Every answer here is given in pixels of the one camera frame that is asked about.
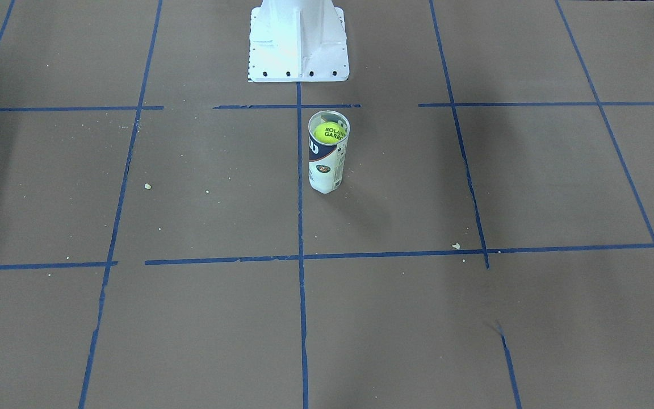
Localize yellow-green tennis ball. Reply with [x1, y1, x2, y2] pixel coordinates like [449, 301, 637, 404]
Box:
[312, 122, 347, 145]

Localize clear tennis ball can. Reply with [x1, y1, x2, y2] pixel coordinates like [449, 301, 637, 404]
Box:
[307, 110, 351, 194]

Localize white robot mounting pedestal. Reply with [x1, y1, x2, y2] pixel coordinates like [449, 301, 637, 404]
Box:
[248, 1, 350, 83]

